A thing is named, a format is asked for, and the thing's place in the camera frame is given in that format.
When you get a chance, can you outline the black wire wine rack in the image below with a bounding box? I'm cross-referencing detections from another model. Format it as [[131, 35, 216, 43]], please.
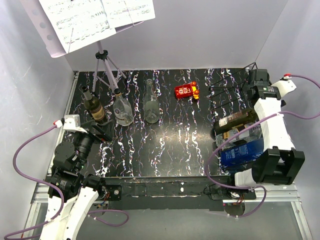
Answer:
[[207, 62, 288, 176]]

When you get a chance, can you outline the white sheet music left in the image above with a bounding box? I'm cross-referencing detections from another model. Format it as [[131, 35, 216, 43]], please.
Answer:
[[40, 0, 116, 54]]

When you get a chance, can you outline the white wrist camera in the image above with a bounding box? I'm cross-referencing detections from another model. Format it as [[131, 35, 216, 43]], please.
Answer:
[[53, 114, 88, 133], [271, 73, 297, 98]]

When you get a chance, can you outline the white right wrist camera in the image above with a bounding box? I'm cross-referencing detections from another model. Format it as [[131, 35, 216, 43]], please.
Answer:
[[271, 73, 297, 98]]

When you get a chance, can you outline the clear corked glass bottle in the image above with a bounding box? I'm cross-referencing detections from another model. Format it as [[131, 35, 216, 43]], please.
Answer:
[[112, 88, 134, 127]]

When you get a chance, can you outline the dark green wine bottle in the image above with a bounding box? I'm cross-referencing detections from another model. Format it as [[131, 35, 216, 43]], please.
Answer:
[[81, 86, 107, 123]]

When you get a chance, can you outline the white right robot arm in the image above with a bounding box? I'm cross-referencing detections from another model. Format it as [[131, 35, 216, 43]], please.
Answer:
[[226, 69, 305, 199]]

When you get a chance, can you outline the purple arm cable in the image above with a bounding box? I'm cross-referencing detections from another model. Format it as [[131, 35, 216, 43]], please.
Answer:
[[3, 122, 130, 240], [203, 74, 320, 218]]

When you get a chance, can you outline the red yellow toy block car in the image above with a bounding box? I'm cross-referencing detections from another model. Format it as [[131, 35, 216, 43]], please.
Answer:
[[174, 81, 200, 100]]

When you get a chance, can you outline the blue rectangular bottle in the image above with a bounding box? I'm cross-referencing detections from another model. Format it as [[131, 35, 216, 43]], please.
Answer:
[[220, 138, 264, 170]]

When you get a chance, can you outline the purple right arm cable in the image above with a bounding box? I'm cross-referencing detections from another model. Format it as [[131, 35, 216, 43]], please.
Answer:
[[203, 74, 320, 218]]

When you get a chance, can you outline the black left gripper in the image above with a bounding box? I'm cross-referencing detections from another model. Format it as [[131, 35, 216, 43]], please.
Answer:
[[74, 118, 114, 170]]

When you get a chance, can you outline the white sheet music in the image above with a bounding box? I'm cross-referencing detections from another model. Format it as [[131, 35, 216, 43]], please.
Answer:
[[101, 0, 156, 28], [40, 0, 116, 54]]

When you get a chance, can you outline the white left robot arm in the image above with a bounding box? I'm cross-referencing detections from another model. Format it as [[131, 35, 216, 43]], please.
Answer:
[[39, 116, 115, 240]]

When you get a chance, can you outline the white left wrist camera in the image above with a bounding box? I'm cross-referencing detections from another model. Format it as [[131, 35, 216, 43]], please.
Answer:
[[53, 114, 88, 133]]

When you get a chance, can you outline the white sheet music right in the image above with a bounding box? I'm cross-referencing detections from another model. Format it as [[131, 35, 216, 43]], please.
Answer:
[[101, 0, 156, 28]]

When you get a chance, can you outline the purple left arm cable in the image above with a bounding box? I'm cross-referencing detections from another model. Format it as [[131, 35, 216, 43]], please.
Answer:
[[3, 122, 130, 240]]

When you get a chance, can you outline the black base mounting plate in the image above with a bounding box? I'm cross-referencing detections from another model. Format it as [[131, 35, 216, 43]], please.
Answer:
[[104, 176, 257, 212]]

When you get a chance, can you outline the clear tall glass bottle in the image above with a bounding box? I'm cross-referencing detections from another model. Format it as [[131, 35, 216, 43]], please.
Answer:
[[143, 79, 160, 124]]

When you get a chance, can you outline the lilac music stand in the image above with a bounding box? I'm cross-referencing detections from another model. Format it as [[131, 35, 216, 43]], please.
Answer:
[[21, 0, 143, 90]]

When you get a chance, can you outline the clear square liquor bottle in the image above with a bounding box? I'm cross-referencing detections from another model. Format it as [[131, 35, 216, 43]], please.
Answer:
[[214, 123, 262, 150]]

